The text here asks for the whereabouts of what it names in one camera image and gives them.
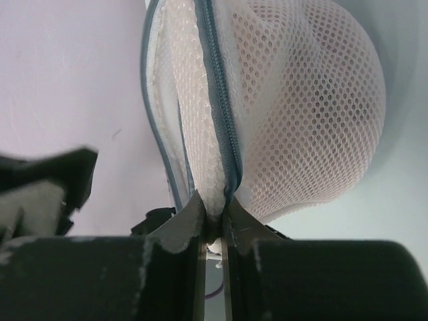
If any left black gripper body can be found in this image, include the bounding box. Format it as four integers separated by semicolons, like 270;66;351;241
1;147;98;243

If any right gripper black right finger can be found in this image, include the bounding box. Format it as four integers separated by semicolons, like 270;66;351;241
222;199;284;320

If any white mesh laundry bag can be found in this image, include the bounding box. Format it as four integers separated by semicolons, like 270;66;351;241
140;1;386;223

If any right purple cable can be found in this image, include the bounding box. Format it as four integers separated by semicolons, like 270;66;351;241
204;280;225;299

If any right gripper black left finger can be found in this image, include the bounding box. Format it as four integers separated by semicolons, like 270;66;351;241
146;192;206;320

